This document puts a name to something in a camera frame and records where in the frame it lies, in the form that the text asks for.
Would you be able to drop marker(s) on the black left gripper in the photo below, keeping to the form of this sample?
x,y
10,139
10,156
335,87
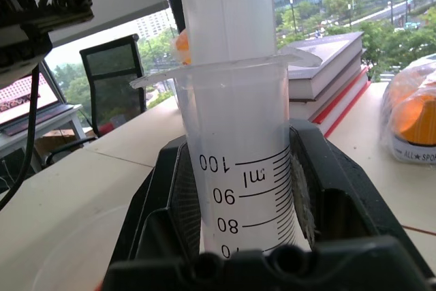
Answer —
x,y
30,4

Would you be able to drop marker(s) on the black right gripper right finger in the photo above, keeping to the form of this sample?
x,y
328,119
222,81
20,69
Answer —
x,y
340,182

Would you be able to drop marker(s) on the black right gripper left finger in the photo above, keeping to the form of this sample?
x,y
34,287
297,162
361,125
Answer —
x,y
177,195

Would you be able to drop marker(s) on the large clear plastic syringe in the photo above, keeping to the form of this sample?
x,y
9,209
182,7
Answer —
x,y
238,117

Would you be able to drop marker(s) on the red and white book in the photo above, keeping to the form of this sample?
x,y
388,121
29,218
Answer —
x,y
344,100

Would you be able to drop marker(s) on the white-paged thick book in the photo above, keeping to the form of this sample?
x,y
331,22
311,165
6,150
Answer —
x,y
306,107

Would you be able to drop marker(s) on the open laptop with pink screen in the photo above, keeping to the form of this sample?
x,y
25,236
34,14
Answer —
x,y
30,100

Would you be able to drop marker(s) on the plastic bag of orange items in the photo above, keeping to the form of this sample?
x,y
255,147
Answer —
x,y
408,107

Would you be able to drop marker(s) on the black mesh office chair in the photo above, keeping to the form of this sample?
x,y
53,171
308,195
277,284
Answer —
x,y
112,93

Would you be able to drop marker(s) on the grey hardcover book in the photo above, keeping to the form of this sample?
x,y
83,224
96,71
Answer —
x,y
323,52

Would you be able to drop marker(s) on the brown cardboard box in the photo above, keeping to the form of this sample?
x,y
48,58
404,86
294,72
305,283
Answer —
x,y
58,137

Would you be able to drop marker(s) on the small orange wrapped object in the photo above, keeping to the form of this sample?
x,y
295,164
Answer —
x,y
182,45

